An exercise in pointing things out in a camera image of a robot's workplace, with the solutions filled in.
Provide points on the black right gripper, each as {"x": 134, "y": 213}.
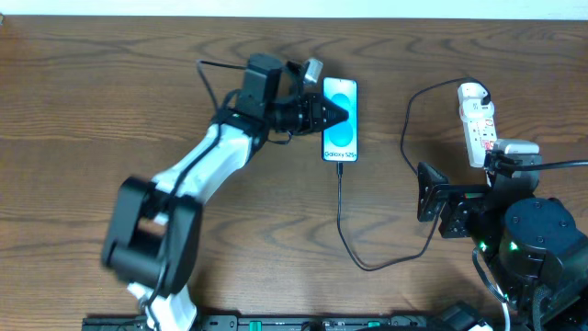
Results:
{"x": 457, "y": 212}

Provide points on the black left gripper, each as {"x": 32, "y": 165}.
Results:
{"x": 313, "y": 113}

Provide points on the blue Galaxy smartphone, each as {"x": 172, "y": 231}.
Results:
{"x": 340, "y": 141}

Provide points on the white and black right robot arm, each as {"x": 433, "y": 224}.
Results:
{"x": 528, "y": 251}

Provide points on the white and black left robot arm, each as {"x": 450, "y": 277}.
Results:
{"x": 152, "y": 238}

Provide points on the white power strip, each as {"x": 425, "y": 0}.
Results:
{"x": 476, "y": 111}

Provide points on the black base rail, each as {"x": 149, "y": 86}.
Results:
{"x": 285, "y": 323}

